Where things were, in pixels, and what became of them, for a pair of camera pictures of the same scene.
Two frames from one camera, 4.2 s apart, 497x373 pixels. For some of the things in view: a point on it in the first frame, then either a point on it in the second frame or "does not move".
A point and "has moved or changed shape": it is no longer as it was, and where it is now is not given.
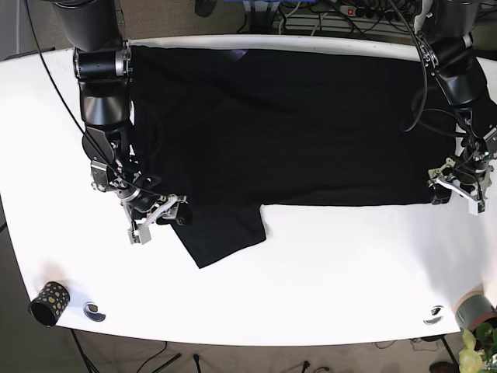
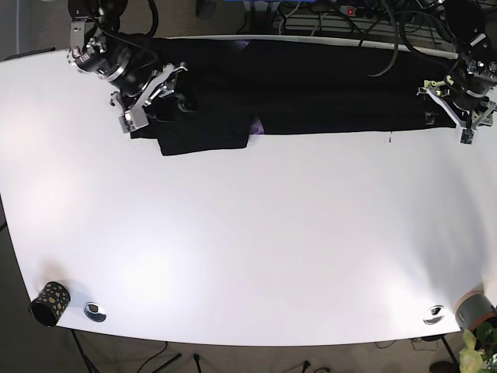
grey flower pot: x=474 y=308 does not move
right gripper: x=469 y=178 -> x=470 y=102
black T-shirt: x=220 y=133 has moved or changed shape
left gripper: x=168 y=205 -> x=138 y=85
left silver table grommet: x=91 y=309 does not move
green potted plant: x=479 y=353 does not move
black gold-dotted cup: x=47 y=306 does not move
